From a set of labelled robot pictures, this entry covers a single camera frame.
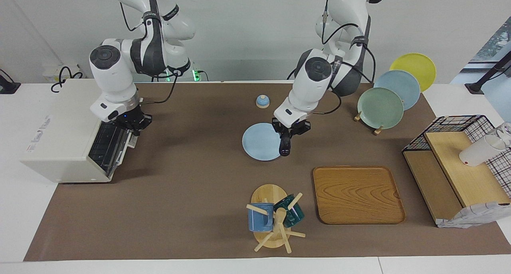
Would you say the loose black cable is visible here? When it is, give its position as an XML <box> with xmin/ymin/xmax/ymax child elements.
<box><xmin>51</xmin><ymin>66</ymin><xmax>83</xmax><ymax>93</ymax></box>

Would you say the black table clamp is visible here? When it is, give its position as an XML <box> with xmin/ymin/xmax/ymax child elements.
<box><xmin>0</xmin><ymin>69</ymin><xmax>21</xmax><ymax>95</ymax></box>

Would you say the brown table mat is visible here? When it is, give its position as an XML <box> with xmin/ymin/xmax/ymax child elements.
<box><xmin>23</xmin><ymin>82</ymin><xmax>511</xmax><ymax>262</ymax></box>

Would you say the yellow plate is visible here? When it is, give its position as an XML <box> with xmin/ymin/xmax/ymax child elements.
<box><xmin>389</xmin><ymin>53</ymin><xmax>437</xmax><ymax>92</ymax></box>

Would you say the clear glass cup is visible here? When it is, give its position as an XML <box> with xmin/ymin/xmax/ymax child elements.
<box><xmin>495</xmin><ymin>122</ymin><xmax>511</xmax><ymax>149</ymax></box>

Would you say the blue racked plate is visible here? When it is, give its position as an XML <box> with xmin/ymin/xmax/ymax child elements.
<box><xmin>373</xmin><ymin>69</ymin><xmax>421</xmax><ymax>111</ymax></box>

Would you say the grey patterned cloth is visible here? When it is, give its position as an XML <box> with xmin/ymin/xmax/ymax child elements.
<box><xmin>436</xmin><ymin>201</ymin><xmax>511</xmax><ymax>228</ymax></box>

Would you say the white toaster oven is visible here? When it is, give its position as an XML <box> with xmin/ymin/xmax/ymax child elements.
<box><xmin>21</xmin><ymin>79</ymin><xmax>132</xmax><ymax>183</ymax></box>

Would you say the wooden shelf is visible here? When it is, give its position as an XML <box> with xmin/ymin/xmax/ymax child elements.
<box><xmin>402</xmin><ymin>131</ymin><xmax>511</xmax><ymax>226</ymax></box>

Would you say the wooden mug tree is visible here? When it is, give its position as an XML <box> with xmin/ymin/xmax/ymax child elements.
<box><xmin>246</xmin><ymin>184</ymin><xmax>306</xmax><ymax>254</ymax></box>

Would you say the white cup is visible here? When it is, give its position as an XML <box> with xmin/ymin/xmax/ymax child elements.
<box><xmin>459</xmin><ymin>135</ymin><xmax>507</xmax><ymax>167</ymax></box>

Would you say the dark green mug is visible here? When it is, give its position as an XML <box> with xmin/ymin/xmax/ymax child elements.
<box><xmin>273</xmin><ymin>194</ymin><xmax>305</xmax><ymax>228</ymax></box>

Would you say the black wire basket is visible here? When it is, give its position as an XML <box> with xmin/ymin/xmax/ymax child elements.
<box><xmin>402</xmin><ymin>115</ymin><xmax>511</xmax><ymax>199</ymax></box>

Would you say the pale green plate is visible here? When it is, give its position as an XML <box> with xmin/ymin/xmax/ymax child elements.
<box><xmin>357</xmin><ymin>87</ymin><xmax>404</xmax><ymax>130</ymax></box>

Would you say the dark purple eggplant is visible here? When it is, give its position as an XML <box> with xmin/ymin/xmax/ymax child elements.
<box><xmin>279</xmin><ymin>135</ymin><xmax>292</xmax><ymax>157</ymax></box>

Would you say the light blue plate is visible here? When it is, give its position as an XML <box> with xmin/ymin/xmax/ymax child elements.
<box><xmin>242</xmin><ymin>123</ymin><xmax>282</xmax><ymax>161</ymax></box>

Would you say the wooden plate rack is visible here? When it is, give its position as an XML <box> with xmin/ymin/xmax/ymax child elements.
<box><xmin>354</xmin><ymin>111</ymin><xmax>384</xmax><ymax>135</ymax></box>

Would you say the blue mug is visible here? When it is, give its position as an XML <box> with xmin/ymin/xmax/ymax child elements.
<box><xmin>248</xmin><ymin>203</ymin><xmax>275</xmax><ymax>232</ymax></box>

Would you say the glass oven door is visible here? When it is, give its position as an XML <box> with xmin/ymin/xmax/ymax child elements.
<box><xmin>89</xmin><ymin>122</ymin><xmax>138</xmax><ymax>177</ymax></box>

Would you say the wooden serving tray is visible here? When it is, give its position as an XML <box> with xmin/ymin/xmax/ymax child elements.
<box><xmin>313</xmin><ymin>166</ymin><xmax>406</xmax><ymax>225</ymax></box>

